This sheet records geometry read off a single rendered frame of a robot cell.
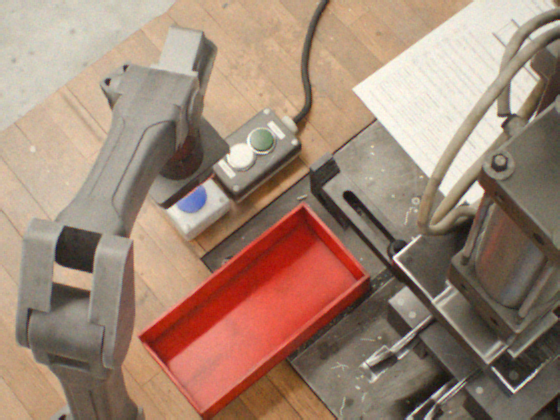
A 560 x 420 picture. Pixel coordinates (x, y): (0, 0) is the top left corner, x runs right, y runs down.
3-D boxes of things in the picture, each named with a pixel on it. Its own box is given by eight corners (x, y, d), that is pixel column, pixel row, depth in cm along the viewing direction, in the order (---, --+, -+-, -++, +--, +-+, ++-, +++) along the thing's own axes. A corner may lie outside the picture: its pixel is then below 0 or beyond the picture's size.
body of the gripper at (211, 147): (126, 168, 134) (115, 144, 127) (197, 113, 136) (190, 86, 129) (161, 210, 133) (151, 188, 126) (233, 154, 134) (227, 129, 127)
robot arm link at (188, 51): (153, 47, 131) (136, -6, 119) (229, 61, 130) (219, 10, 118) (124, 143, 127) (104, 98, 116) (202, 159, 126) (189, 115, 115)
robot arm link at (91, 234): (123, 48, 118) (4, 268, 97) (211, 65, 117) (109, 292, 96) (126, 140, 127) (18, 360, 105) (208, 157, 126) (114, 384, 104)
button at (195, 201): (168, 198, 146) (166, 193, 144) (194, 178, 147) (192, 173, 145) (189, 222, 145) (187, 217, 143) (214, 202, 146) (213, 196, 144)
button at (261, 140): (245, 144, 148) (244, 137, 146) (264, 130, 149) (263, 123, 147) (260, 160, 147) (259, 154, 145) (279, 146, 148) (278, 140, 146)
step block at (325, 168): (310, 192, 148) (309, 166, 139) (328, 177, 148) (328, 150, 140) (344, 230, 146) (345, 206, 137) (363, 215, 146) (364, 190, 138)
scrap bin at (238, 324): (143, 345, 142) (135, 334, 137) (305, 216, 147) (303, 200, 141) (206, 423, 139) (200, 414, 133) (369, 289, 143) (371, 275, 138)
